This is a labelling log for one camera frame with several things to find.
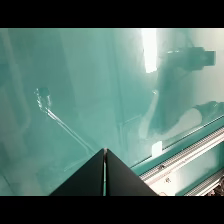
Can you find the silver frame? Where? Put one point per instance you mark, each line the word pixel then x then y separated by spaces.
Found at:
pixel 186 158

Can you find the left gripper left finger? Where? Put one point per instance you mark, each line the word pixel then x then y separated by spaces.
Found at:
pixel 86 181

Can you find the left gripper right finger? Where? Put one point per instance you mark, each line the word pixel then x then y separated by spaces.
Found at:
pixel 125 181

